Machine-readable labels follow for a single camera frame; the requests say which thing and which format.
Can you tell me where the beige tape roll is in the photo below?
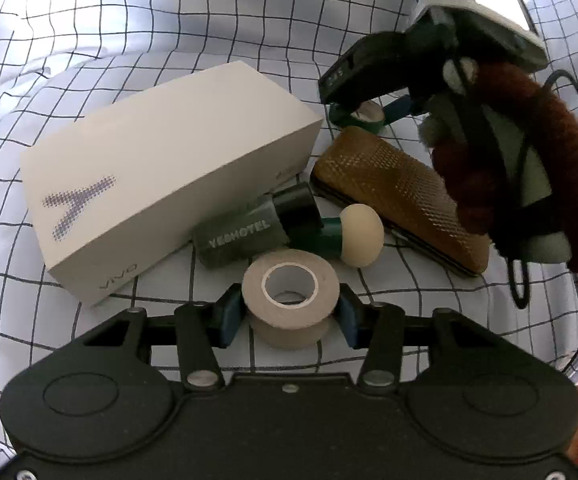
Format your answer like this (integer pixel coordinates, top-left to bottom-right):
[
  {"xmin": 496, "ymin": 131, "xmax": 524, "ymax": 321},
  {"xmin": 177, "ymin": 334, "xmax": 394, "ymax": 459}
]
[{"xmin": 242, "ymin": 249, "xmax": 340, "ymax": 350}]

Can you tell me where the black yedhotel tube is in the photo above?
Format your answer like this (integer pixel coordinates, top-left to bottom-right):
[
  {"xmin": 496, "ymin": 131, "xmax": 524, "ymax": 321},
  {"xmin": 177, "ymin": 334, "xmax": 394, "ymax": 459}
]
[{"xmin": 191, "ymin": 182, "xmax": 324, "ymax": 268}]

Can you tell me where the brown mesh pouch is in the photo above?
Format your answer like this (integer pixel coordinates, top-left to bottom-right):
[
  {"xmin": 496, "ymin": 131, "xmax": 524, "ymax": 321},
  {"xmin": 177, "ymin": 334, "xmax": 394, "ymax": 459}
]
[{"xmin": 310, "ymin": 127, "xmax": 490, "ymax": 276}]

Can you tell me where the white vivo cardboard box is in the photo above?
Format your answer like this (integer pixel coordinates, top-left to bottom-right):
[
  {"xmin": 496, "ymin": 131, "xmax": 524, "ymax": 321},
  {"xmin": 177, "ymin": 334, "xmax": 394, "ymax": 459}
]
[{"xmin": 20, "ymin": 62, "xmax": 323, "ymax": 304}]

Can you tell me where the white blue checkered cloth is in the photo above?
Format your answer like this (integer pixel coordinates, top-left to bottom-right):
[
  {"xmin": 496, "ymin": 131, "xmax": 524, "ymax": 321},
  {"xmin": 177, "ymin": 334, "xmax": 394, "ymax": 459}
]
[{"xmin": 0, "ymin": 0, "xmax": 578, "ymax": 467}]

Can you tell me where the black cable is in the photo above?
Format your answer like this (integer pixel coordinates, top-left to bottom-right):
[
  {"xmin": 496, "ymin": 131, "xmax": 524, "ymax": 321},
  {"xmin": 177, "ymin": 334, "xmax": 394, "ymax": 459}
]
[{"xmin": 506, "ymin": 68, "xmax": 578, "ymax": 376}]

